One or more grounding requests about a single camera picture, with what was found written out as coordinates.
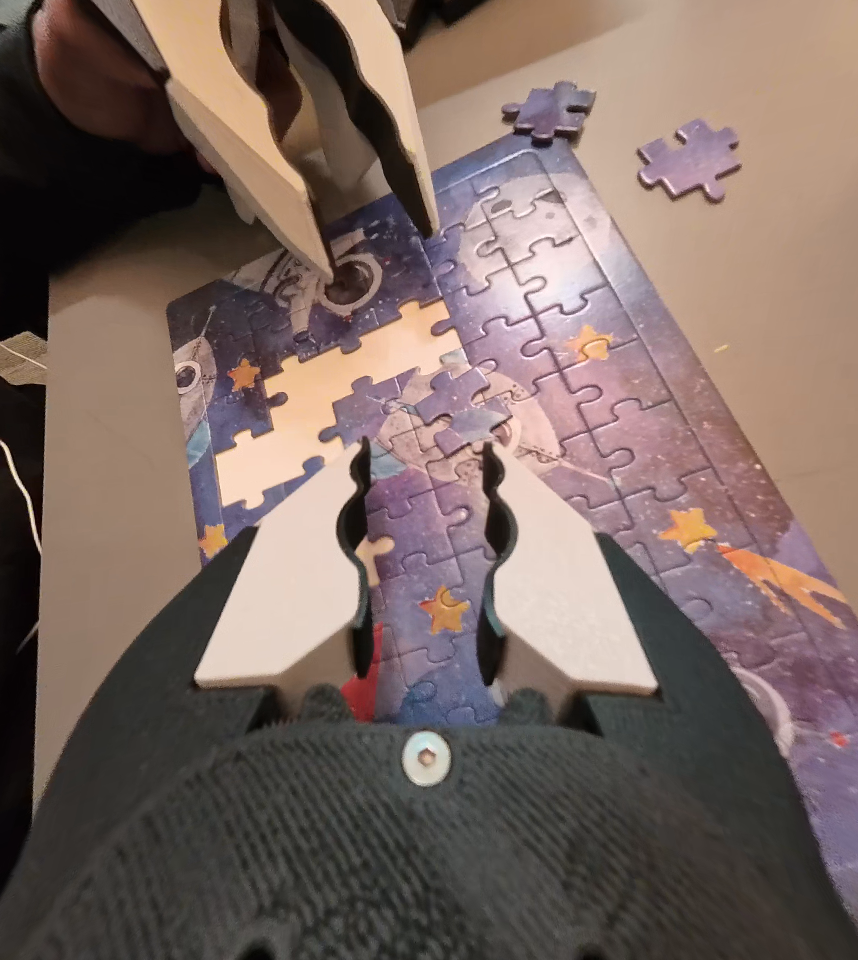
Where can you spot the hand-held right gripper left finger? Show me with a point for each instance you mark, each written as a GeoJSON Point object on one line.
{"type": "Point", "coordinates": [279, 600]}

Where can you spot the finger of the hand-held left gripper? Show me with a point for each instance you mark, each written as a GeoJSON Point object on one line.
{"type": "Point", "coordinates": [369, 67]}
{"type": "Point", "coordinates": [204, 90]}

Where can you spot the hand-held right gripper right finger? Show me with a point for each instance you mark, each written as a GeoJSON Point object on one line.
{"type": "Point", "coordinates": [571, 607]}

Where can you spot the purple jigsaw puzzle piece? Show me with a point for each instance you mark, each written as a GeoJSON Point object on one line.
{"type": "Point", "coordinates": [474, 433]}
{"type": "Point", "coordinates": [549, 111]}
{"type": "Point", "coordinates": [453, 394]}
{"type": "Point", "coordinates": [691, 161]}

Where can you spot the space jigsaw puzzle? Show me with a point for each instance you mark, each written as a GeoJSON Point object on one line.
{"type": "Point", "coordinates": [608, 420]}

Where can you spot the person's left hand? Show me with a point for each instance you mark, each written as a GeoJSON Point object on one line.
{"type": "Point", "coordinates": [91, 82]}

